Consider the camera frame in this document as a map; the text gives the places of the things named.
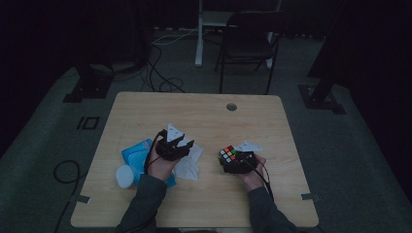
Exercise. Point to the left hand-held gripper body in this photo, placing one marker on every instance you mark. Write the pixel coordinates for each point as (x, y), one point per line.
(170, 149)

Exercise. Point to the grey tape piece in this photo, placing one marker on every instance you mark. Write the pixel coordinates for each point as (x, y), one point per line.
(310, 196)

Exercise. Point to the white wet wipe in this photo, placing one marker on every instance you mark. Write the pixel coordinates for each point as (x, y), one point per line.
(191, 165)

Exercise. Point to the person's right hand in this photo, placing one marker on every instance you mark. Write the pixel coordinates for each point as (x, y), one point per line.
(254, 178)

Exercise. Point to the multicoloured puzzle cube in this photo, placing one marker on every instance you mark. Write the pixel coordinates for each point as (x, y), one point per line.
(227, 153)

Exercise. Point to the white desk frame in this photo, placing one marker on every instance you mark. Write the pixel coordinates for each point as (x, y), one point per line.
(199, 39)

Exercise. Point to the black stand base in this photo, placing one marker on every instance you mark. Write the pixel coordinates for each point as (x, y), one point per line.
(89, 87)
(320, 98)

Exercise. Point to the grey table grommet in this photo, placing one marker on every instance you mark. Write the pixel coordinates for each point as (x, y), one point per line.
(231, 106)

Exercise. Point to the person's left hand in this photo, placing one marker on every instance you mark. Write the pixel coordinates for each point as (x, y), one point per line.
(162, 168)

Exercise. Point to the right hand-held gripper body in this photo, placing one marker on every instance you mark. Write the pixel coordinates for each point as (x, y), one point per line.
(243, 160)

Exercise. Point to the blue wet wipes pack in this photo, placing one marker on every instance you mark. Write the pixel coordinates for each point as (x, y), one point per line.
(136, 158)

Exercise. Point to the black folding chair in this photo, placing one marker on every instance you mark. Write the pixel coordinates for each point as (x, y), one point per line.
(249, 45)

